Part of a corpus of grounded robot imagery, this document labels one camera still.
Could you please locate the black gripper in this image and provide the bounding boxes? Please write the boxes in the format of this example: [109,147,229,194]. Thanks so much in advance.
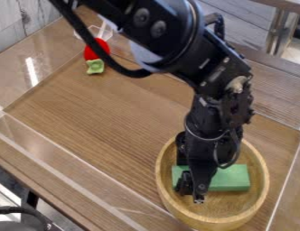
[175,118,244,205]

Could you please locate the green rectangular block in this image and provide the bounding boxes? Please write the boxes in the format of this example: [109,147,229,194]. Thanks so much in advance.
[172,164,251,192]

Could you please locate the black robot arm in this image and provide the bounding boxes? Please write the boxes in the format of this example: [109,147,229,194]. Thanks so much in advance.
[49,0,255,203]

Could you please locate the brown wooden bowl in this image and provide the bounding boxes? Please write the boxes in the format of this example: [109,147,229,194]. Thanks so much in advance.
[156,138,269,231]

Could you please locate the red strawberry toy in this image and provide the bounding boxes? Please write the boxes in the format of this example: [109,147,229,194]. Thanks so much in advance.
[84,38,110,75]

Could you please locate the clear acrylic tray wall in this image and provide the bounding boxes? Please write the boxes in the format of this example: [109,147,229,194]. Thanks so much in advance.
[0,103,193,231]

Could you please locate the black cable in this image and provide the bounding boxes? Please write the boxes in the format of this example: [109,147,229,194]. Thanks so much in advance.
[0,206,52,231]

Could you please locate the clear acrylic corner bracket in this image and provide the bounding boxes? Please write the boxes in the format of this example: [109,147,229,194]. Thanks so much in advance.
[88,22,114,42]

